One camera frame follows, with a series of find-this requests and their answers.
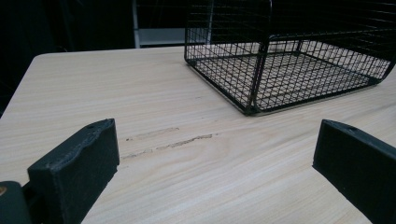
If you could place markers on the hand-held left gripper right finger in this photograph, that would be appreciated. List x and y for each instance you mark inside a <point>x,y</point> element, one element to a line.
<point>358,161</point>

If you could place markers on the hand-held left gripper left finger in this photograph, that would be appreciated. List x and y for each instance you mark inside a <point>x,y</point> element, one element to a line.
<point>74,168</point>

